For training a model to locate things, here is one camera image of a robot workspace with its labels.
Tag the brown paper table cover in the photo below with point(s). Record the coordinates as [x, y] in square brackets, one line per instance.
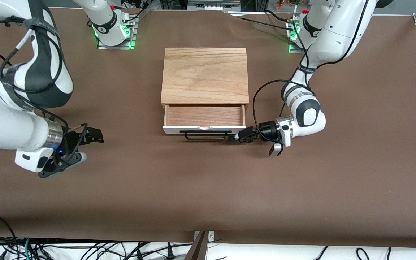
[208, 180]

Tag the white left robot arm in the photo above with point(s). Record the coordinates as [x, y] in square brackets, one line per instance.
[309, 115]

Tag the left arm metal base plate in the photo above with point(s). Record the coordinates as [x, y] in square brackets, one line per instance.
[294, 50]

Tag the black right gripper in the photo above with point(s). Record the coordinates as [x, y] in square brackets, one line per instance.
[73, 139]

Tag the silver equipment box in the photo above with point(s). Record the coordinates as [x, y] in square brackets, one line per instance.
[211, 5]

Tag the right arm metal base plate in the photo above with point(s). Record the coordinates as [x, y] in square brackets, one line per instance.
[116, 47]

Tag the dark wooden beam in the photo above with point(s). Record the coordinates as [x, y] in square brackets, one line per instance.
[198, 251]

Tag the silver metal bracket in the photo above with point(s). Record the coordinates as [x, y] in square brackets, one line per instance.
[211, 236]

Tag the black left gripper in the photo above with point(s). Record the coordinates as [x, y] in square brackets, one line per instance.
[266, 131]

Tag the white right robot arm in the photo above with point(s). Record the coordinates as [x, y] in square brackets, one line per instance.
[9, 126]

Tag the wooden drawer cabinet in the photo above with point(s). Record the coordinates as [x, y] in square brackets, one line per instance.
[204, 76]

